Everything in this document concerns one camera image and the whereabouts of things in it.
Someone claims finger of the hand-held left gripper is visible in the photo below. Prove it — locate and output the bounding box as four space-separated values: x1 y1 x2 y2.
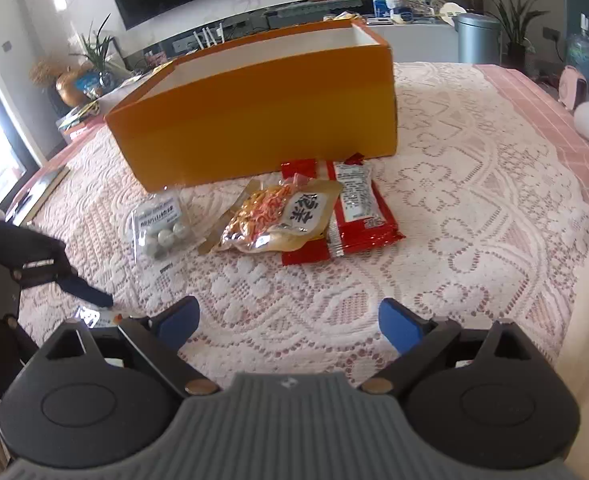
49 265 115 307

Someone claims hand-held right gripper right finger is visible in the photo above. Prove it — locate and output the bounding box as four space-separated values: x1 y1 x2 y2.
357 297 545 395

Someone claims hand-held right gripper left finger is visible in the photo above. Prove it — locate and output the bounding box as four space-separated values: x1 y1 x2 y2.
39 295 220 399

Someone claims white blue snack packet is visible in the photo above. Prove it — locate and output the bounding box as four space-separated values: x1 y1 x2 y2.
73 305 126 332

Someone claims clear packet of white balls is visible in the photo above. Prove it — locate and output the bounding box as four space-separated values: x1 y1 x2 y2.
131 199 201 262

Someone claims red snack packet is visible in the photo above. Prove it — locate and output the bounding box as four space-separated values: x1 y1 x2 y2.
326 154 406 257
280 157 336 267

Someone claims yellow pickled vegetable packet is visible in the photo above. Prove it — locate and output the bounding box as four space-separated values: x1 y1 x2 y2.
202 176 344 254

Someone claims orange cardboard box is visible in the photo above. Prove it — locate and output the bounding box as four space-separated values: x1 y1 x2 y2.
104 22 400 194

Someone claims white lace blanket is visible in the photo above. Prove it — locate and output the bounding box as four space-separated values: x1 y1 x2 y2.
10 62 589 397

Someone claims golden vase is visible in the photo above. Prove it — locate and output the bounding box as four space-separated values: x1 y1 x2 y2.
56 69 91 107

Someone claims dried flower bunch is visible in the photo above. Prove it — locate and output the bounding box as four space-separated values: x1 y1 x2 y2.
28 56 65 87

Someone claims green spiky potted plant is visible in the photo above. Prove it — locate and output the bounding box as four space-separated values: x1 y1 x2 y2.
71 14 121 87

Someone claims white router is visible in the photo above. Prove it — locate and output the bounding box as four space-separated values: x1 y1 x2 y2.
193 24 226 52

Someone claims white television cabinet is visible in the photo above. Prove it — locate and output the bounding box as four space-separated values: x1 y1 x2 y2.
124 7 475 68

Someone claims grey blue trash can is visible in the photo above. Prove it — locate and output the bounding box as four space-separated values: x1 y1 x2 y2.
451 13 503 66

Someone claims pink space heater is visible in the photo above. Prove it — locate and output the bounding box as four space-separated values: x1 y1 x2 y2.
557 64 589 111

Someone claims blue water jug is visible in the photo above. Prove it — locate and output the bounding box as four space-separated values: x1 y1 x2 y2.
565 34 589 92

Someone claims tall plant in black pot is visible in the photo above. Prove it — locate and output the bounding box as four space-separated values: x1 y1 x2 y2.
469 0 541 72

